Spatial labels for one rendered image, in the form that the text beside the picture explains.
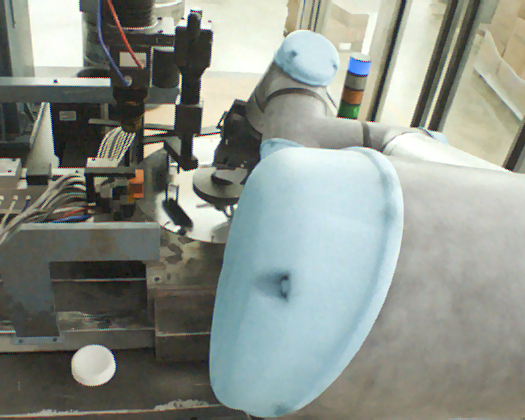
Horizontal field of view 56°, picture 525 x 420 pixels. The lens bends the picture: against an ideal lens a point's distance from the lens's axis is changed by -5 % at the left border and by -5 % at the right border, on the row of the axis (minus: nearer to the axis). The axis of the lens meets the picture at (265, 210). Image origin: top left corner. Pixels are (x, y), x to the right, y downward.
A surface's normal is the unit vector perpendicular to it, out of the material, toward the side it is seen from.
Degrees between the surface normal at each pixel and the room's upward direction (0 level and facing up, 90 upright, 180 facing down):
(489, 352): 70
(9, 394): 0
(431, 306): 50
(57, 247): 90
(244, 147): 32
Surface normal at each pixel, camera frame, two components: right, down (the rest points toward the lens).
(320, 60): 0.34, -0.36
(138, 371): 0.14, -0.79
